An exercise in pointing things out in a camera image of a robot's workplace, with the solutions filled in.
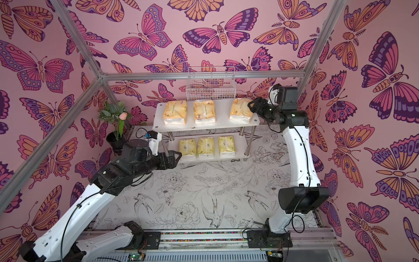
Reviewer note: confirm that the white two-tier shelf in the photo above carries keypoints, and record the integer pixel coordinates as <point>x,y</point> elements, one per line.
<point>242,132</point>

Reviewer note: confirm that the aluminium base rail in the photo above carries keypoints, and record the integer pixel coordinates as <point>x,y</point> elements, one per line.
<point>230,245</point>

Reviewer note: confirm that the white wire basket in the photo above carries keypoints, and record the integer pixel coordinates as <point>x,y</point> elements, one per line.
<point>211,83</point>

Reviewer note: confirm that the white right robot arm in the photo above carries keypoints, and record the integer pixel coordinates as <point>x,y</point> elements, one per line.
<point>305,192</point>

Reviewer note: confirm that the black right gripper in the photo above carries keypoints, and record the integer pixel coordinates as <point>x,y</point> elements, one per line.
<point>262,108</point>

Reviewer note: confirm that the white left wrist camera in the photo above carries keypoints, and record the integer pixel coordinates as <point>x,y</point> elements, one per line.
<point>154,138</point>

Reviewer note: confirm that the black vase with artificial plant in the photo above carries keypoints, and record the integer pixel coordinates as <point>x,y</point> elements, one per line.
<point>116,115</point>

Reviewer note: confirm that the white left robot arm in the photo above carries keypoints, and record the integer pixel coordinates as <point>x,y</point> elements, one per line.
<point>60,242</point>

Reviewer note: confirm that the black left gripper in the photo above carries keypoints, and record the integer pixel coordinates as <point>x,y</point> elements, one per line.
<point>172,164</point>

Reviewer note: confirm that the orange tissue pack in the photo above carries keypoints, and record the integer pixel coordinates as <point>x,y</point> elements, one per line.
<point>175,112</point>
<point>204,111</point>
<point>240,111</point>

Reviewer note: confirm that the yellow green tissue pack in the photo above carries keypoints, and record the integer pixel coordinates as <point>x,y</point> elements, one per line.
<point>188,149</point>
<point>206,147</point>
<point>226,145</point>

